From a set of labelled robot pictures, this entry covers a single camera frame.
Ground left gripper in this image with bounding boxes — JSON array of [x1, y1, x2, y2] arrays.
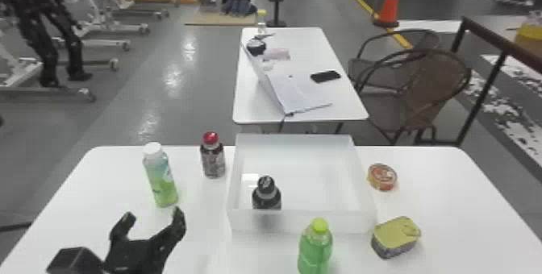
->
[[102, 205, 188, 274]]

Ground green bottle with white cap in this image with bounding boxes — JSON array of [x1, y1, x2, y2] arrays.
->
[[141, 141, 180, 209]]

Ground dark bottle with red cap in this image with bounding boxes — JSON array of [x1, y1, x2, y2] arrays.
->
[[199, 131, 227, 179]]

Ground black bottle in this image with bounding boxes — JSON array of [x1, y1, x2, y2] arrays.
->
[[251, 174, 282, 210]]

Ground clear box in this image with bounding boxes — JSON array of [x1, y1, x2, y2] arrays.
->
[[226, 132, 379, 235]]

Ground white laptop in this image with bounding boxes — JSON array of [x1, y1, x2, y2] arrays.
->
[[242, 43, 334, 117]]

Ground black round case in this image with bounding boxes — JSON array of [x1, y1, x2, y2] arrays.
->
[[246, 38, 268, 57]]

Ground white side table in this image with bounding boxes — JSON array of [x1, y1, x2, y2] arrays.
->
[[231, 26, 370, 135]]

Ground black phone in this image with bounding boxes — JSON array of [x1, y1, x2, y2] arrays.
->
[[310, 69, 342, 85]]

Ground clear bottle with yellow cap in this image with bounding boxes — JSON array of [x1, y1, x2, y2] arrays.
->
[[256, 9, 269, 36]]

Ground red can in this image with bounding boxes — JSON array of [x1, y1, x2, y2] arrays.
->
[[366, 162, 398, 193]]

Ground yellow can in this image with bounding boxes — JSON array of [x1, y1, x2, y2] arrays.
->
[[371, 215, 423, 260]]

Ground brown metal chair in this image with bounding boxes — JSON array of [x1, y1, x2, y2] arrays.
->
[[353, 48, 473, 147], [347, 28, 444, 96]]

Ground orange cone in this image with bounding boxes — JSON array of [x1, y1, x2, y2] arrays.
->
[[372, 0, 403, 29]]

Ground dark side table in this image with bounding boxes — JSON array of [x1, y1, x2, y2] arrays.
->
[[412, 12, 542, 147]]

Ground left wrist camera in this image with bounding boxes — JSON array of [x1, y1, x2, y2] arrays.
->
[[45, 246, 106, 274]]

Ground black post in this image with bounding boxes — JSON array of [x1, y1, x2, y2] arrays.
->
[[266, 0, 288, 29]]

